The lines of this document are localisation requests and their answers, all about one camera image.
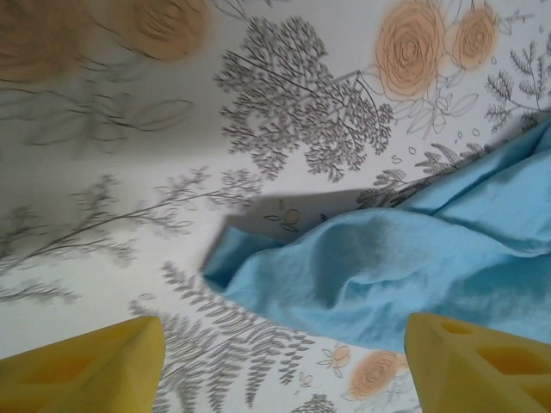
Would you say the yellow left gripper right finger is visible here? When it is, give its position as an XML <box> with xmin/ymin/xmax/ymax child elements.
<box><xmin>404</xmin><ymin>312</ymin><xmax>551</xmax><ymax>413</ymax></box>

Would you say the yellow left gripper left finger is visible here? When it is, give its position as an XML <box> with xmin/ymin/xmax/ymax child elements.
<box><xmin>0</xmin><ymin>316</ymin><xmax>167</xmax><ymax>413</ymax></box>

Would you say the light blue t-shirt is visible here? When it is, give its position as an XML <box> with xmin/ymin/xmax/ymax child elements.
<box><xmin>201</xmin><ymin>109</ymin><xmax>551</xmax><ymax>358</ymax></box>

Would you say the floral patterned tablecloth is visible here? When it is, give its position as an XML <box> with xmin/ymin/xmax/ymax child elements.
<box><xmin>0</xmin><ymin>0</ymin><xmax>551</xmax><ymax>413</ymax></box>

